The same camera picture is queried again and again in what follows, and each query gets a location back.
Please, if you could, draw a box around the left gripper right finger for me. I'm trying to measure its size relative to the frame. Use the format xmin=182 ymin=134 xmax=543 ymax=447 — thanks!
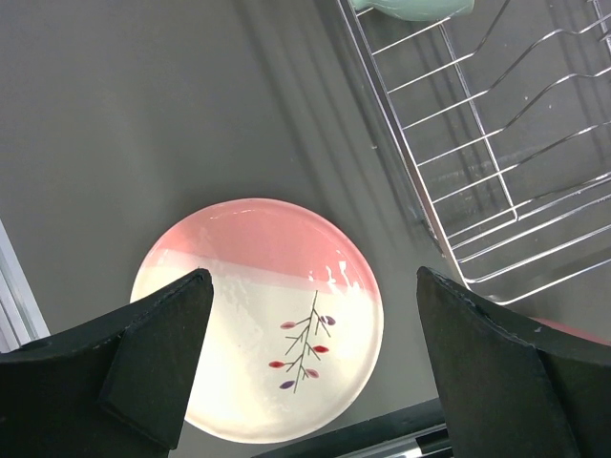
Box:
xmin=416 ymin=266 xmax=610 ymax=457

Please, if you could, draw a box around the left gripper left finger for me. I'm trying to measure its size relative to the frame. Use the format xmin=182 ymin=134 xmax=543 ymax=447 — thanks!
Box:
xmin=1 ymin=268 xmax=213 ymax=457

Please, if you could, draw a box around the chrome wire dish rack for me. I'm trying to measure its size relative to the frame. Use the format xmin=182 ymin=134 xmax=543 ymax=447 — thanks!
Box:
xmin=339 ymin=1 xmax=610 ymax=305

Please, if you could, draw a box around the mint green bowl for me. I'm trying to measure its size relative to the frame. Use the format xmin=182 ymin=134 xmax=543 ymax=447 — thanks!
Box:
xmin=350 ymin=0 xmax=475 ymax=22

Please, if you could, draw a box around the pink plastic cup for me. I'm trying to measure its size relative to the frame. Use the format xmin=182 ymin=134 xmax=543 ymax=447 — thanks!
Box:
xmin=532 ymin=317 xmax=610 ymax=346

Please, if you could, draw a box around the pink cream floral plate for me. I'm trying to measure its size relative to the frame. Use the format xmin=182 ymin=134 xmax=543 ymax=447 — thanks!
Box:
xmin=131 ymin=198 xmax=384 ymax=444

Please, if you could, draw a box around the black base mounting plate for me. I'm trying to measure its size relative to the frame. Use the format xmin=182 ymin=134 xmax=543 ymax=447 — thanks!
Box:
xmin=256 ymin=398 xmax=445 ymax=458

